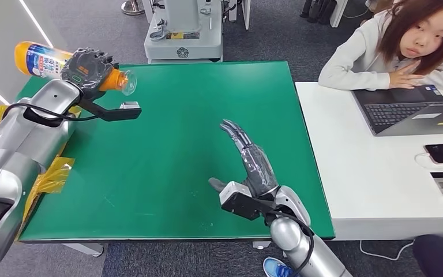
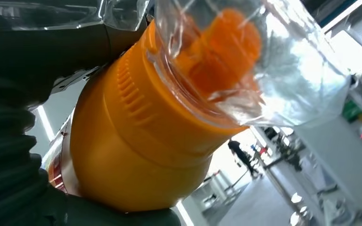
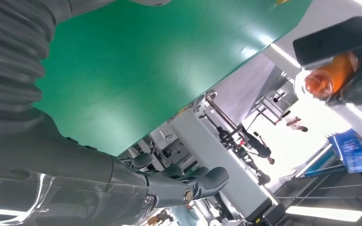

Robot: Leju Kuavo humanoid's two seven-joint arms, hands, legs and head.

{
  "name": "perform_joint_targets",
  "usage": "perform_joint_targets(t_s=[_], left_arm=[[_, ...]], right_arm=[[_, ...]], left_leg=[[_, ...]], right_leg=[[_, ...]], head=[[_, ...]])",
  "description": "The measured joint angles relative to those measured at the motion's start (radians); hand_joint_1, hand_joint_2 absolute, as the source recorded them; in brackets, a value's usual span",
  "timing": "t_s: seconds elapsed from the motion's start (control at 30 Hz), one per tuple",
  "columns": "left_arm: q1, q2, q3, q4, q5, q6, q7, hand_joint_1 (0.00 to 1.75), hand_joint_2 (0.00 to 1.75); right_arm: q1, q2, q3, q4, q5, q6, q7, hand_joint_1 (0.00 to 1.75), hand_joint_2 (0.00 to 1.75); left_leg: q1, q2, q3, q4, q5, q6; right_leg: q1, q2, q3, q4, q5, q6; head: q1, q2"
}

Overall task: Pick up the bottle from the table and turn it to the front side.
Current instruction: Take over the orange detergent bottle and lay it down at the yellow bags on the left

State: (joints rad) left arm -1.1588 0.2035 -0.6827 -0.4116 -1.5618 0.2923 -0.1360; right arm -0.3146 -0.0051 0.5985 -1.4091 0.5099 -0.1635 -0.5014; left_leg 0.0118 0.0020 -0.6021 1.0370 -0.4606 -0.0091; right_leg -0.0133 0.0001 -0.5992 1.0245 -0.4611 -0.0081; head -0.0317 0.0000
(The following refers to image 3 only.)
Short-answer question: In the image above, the blue display screen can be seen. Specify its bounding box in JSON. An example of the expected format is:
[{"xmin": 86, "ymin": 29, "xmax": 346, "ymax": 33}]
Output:
[{"xmin": 327, "ymin": 128, "xmax": 362, "ymax": 174}]

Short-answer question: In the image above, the distant person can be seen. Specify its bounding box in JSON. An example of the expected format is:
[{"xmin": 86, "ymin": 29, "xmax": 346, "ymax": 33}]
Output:
[{"xmin": 285, "ymin": 115, "xmax": 309, "ymax": 133}]

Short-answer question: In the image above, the standing person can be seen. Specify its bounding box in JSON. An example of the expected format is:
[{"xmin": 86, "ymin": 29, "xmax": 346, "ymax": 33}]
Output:
[{"xmin": 248, "ymin": 131, "xmax": 276, "ymax": 166}]

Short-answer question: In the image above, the black tripod equipment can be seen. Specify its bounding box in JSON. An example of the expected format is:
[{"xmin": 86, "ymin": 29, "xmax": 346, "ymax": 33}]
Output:
[{"xmin": 216, "ymin": 124, "xmax": 271, "ymax": 186}]

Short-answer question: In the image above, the pale grey machine stand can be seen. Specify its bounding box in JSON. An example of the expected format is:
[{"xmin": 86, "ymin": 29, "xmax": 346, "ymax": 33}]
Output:
[{"xmin": 168, "ymin": 109, "xmax": 279, "ymax": 222}]

